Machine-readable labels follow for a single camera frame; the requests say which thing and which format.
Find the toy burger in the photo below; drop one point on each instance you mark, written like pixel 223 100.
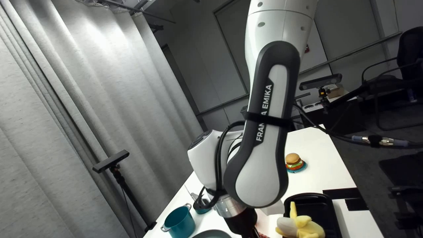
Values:
pixel 293 161

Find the large black tape patch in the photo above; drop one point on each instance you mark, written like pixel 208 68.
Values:
pixel 348 194

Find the grey door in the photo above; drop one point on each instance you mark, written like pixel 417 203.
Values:
pixel 232 54

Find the small teal toy plate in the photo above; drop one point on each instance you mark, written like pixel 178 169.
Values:
pixel 304 169

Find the dark grey plate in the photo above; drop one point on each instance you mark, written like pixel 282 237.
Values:
pixel 212 235

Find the small black tape patch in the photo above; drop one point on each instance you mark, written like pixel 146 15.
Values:
pixel 359 204

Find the black flat bar on stand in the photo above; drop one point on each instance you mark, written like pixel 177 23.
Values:
pixel 112 161

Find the grey stereo camera bar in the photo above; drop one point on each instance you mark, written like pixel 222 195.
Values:
pixel 319 81

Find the small teal pan with lid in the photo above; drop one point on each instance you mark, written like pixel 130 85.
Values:
pixel 199 206

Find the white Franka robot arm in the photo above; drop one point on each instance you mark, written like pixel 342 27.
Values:
pixel 269 154

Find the grey pleated curtain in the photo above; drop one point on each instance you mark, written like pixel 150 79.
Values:
pixel 54 111

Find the yellow banana plush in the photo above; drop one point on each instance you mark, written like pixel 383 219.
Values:
pixel 305 227

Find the black tripod stand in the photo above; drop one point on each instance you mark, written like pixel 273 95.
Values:
pixel 130 199

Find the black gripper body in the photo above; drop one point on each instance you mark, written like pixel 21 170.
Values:
pixel 245 226

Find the black plastic tray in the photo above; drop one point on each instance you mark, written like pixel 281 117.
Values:
pixel 318 207

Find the black office chair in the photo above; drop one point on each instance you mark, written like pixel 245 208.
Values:
pixel 412 48

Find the black cabinet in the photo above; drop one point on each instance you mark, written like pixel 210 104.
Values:
pixel 345 117

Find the teal toy pot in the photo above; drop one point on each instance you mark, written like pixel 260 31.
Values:
pixel 179 222

